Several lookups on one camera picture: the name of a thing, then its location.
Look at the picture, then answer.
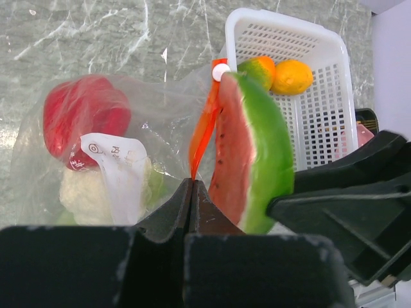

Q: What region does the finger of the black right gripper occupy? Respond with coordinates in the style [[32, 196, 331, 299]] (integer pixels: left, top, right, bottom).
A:
[[267, 175, 410, 286], [294, 130, 408, 193]]

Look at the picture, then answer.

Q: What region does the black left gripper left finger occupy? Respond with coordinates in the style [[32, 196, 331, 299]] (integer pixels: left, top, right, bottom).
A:
[[1, 179, 192, 307]]

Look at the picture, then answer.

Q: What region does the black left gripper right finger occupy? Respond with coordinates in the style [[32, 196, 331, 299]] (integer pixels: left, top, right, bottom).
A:
[[184, 180, 355, 307]]

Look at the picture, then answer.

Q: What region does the white cauliflower toy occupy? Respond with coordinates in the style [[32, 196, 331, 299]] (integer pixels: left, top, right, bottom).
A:
[[57, 157, 166, 225]]

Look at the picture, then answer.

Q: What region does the watermelon slice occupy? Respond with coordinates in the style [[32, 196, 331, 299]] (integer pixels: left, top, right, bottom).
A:
[[208, 72, 295, 234]]

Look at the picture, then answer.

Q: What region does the clear zip bag orange zipper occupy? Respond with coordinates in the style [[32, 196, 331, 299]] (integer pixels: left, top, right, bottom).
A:
[[11, 61, 222, 226]]

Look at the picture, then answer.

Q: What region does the red bell pepper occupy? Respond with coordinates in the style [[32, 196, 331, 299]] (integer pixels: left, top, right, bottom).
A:
[[42, 74, 132, 171]]

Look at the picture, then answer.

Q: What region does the pink plate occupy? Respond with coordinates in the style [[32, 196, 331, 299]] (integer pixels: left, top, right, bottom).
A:
[[356, 123, 374, 148]]

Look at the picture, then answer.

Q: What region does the white plastic basket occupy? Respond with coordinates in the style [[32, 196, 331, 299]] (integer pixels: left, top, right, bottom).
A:
[[220, 8, 358, 171]]

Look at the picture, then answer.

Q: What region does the orange lemon fruit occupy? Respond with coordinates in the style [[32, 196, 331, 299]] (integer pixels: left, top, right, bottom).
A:
[[270, 60, 313, 96]]

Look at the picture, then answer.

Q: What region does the green orange mango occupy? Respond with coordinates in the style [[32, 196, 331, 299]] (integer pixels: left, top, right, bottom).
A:
[[237, 56, 276, 90]]

